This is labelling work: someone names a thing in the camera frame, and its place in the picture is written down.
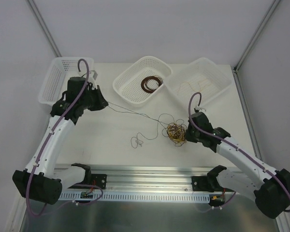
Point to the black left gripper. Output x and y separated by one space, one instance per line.
98 98

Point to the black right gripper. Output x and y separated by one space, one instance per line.
192 135

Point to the brown yellow wire ball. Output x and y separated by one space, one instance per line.
176 132

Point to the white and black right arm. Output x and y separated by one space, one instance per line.
268 187

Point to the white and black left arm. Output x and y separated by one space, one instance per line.
37 181

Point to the white basket left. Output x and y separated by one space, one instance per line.
57 76

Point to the white basket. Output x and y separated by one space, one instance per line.
139 83
202 75
57 76

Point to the white basket middle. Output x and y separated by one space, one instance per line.
139 83

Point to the white basket right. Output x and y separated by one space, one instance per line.
202 75

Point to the small connector board right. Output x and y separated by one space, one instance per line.
220 198

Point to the small green circuit board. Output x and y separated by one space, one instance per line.
87 195

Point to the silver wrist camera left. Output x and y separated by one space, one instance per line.
92 76

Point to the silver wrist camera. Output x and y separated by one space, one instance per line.
92 76
197 108

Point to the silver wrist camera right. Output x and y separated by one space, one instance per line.
197 108

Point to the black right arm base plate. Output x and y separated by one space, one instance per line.
205 183

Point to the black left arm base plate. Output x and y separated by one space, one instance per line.
99 180

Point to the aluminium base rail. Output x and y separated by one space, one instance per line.
149 179

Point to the white slotted cable duct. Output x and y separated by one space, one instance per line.
139 197

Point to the aluminium frame post right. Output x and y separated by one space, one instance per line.
256 35

